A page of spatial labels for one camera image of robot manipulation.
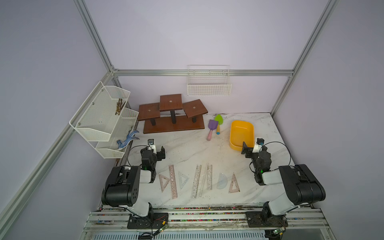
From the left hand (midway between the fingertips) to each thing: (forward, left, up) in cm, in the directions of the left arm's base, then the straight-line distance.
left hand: (154, 148), depth 95 cm
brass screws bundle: (+11, +16, +27) cm, 33 cm away
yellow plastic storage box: (+18, -61, -5) cm, 64 cm away
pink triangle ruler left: (-22, -8, -7) cm, 24 cm away
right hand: (+1, -62, +3) cm, 62 cm away
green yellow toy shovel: (+32, -45, -5) cm, 56 cm away
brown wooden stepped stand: (+25, -8, +6) cm, 27 cm away
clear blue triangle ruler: (-18, -19, -6) cm, 27 cm away
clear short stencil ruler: (-17, -35, -6) cm, 39 cm away
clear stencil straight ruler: (-20, -27, -6) cm, 34 cm away
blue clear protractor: (-20, -42, -6) cm, 47 cm away
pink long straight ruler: (-26, -15, -6) cm, 31 cm away
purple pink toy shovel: (+25, -40, -5) cm, 47 cm away
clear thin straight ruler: (-18, -32, -6) cm, 37 cm away
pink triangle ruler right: (-19, -50, -6) cm, 54 cm away
